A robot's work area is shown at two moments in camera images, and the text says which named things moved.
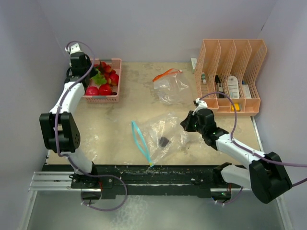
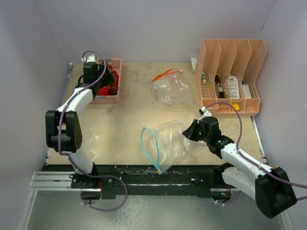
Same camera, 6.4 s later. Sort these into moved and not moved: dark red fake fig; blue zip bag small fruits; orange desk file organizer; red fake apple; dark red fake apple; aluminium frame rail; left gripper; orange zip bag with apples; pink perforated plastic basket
Moved: blue zip bag small fruits; dark red fake fig; left gripper
Not moved: red fake apple; dark red fake apple; pink perforated plastic basket; orange zip bag with apples; aluminium frame rail; orange desk file organizer
